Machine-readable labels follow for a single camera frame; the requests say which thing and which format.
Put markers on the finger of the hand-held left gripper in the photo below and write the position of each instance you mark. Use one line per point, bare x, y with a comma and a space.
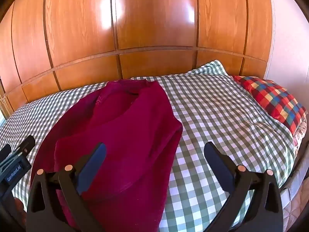
26, 146
5, 152

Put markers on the green white checked bedsheet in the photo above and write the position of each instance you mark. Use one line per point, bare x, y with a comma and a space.
217, 106

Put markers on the wooden headboard wall panel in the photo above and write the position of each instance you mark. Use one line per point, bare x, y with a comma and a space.
144, 29

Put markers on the floral pillow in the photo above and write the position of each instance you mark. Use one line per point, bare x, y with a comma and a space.
299, 133

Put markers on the white quilted mattress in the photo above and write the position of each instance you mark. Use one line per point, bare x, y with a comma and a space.
293, 198

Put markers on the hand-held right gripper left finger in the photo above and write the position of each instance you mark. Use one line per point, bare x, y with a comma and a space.
97, 164

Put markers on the red blue plaid pillow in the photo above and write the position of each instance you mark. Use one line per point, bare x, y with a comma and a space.
272, 99

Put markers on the dark red knit sweater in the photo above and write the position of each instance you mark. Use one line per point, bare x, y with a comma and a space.
125, 130

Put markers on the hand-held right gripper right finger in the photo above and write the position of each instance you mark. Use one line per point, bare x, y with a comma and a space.
218, 166

